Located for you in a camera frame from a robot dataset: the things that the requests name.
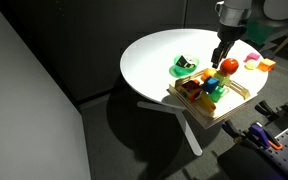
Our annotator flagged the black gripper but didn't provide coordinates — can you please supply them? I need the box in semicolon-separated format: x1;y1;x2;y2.
211;24;248;70

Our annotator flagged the blue block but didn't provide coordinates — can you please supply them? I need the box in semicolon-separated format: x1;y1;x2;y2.
202;76;220;95

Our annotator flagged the lime green block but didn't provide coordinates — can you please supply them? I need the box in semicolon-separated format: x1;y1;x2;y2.
214;71;232;88

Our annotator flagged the magenta block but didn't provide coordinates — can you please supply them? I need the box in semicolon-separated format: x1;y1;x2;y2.
243;52;261;64

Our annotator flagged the orange block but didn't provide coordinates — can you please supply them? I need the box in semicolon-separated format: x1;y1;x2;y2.
257;58;277;73

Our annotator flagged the wooden crate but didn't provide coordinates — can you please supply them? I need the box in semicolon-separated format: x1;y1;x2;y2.
167;67;258;130

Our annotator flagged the red apple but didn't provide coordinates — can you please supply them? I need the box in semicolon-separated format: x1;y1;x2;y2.
219;57;240;76

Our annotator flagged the orange fruit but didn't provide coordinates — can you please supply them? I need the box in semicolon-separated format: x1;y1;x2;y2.
200;67;218;83

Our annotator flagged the yellow ball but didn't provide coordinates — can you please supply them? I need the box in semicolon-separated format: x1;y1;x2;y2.
245;59;259;71

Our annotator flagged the black and white cube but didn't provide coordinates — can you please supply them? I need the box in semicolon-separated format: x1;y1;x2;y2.
176;55;198;71

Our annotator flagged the green bowl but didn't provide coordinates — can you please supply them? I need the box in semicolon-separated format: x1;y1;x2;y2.
169;54;201;79

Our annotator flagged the colourful soft cube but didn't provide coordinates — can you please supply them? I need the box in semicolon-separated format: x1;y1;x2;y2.
179;79;204;103

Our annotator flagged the black spring clamp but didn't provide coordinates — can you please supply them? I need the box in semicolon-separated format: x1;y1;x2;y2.
254;99;276;122
221;119;246;142

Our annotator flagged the white table base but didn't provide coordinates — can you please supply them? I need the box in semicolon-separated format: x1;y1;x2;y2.
137;100;204;157

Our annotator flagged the purple clamp with orange tips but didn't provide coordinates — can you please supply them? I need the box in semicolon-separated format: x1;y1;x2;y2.
248;121;283;151

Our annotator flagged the flat stand plate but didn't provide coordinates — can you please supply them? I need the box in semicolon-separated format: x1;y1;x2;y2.
217;139;285;180

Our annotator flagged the teal green mount block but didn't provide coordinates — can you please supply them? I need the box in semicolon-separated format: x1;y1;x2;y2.
246;18;269;46

